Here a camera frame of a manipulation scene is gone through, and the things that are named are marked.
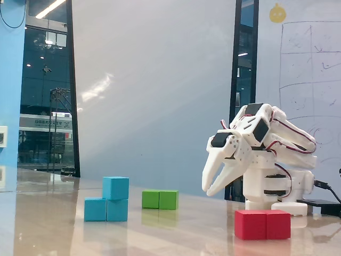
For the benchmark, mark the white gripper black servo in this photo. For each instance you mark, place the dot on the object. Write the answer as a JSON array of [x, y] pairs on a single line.
[[231, 152]]

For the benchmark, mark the small blue cube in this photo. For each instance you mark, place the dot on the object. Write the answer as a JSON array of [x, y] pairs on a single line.
[[115, 188]]

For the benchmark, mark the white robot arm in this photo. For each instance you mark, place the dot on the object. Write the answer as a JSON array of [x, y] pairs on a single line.
[[253, 181]]

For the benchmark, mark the long red block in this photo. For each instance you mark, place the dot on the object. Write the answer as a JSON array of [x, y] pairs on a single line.
[[261, 225]]

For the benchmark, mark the long green block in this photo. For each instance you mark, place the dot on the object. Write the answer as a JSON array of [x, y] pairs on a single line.
[[160, 200]]

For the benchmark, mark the long blue block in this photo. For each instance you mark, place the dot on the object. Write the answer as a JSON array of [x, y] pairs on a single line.
[[96, 210]]

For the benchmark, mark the black power adapter box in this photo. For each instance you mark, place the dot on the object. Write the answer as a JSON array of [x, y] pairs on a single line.
[[327, 206]]

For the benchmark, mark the black framed narrow window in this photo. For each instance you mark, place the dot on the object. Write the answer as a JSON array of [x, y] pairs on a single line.
[[246, 40]]

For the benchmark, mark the dark parked car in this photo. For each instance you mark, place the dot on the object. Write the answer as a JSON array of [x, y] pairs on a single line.
[[68, 171]]

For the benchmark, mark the yellow round sticker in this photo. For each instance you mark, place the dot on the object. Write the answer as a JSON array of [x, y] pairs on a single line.
[[277, 14]]

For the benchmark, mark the metal scaffold tower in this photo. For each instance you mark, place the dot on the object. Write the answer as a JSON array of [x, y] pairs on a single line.
[[50, 128]]

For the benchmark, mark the white building signboard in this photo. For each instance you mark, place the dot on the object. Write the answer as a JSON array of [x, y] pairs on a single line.
[[40, 122]]

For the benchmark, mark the black window frame post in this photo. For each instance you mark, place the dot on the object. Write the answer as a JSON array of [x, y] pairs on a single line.
[[72, 80]]

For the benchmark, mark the white wall switch box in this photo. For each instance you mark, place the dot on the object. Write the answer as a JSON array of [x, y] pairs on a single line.
[[3, 136]]

